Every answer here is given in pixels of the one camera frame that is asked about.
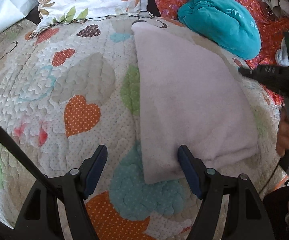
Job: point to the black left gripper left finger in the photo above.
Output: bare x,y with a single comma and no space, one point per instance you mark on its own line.
39,217

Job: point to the pale pink grey knit garment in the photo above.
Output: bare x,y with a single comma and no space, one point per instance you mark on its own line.
188,97

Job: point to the right hand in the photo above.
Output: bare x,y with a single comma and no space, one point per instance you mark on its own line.
282,144

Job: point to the teal folded cloth bundle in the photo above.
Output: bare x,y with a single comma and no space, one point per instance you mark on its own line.
226,22

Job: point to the heart pattern quilted bedspread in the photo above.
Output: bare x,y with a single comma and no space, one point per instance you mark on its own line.
76,86

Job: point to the red floral blanket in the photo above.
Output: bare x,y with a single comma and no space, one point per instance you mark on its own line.
271,31

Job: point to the white floral pillow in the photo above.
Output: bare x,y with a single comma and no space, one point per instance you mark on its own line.
52,12

